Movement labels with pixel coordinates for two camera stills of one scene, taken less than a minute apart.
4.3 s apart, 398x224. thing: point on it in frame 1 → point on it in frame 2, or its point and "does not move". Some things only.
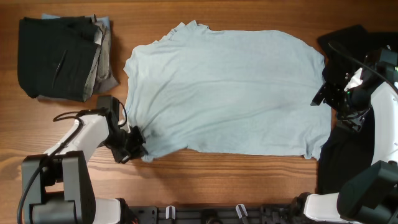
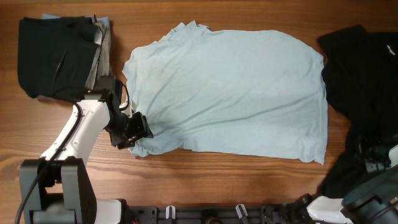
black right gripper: [352, 121] → [371, 167]
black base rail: [275, 213] does not move
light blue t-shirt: [198, 89] does not move
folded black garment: [55, 56] does not move
